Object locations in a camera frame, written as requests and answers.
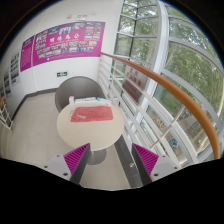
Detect red and white sign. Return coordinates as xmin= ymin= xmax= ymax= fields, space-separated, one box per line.
xmin=122 ymin=66 xmax=148 ymax=103

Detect large magenta wall poster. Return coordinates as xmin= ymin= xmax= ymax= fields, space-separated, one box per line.
xmin=33 ymin=21 xmax=105 ymax=66

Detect small magenta wall poster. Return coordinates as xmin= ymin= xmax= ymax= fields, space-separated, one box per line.
xmin=20 ymin=36 xmax=35 ymax=72

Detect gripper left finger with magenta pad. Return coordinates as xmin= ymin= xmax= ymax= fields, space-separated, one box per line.
xmin=43 ymin=144 xmax=91 ymax=185

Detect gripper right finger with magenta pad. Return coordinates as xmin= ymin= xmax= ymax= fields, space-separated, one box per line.
xmin=131 ymin=144 xmax=180 ymax=185

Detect white blue packet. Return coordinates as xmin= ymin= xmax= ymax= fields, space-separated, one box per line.
xmin=74 ymin=97 xmax=111 ymax=106

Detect round beige table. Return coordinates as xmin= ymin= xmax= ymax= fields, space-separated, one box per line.
xmin=57 ymin=101 xmax=124 ymax=165

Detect photo notice board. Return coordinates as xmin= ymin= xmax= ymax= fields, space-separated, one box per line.
xmin=10 ymin=52 xmax=19 ymax=85

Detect orange wooden handrail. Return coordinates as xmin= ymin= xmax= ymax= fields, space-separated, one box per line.
xmin=101 ymin=52 xmax=221 ymax=159

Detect grey round-back chair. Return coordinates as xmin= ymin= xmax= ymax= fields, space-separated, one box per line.
xmin=55 ymin=76 xmax=104 ymax=112

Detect white railing at left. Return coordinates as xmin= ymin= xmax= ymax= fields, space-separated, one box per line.
xmin=0 ymin=97 xmax=13 ymax=131

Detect white box on table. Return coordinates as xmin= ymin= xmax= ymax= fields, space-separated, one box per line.
xmin=69 ymin=96 xmax=74 ymax=104

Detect white metal railing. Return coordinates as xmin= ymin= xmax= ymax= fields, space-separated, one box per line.
xmin=97 ymin=54 xmax=201 ymax=169

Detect green exit sign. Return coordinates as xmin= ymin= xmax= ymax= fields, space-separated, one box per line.
xmin=57 ymin=72 xmax=68 ymax=77

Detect red towel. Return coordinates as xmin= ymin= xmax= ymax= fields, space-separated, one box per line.
xmin=70 ymin=106 xmax=113 ymax=122

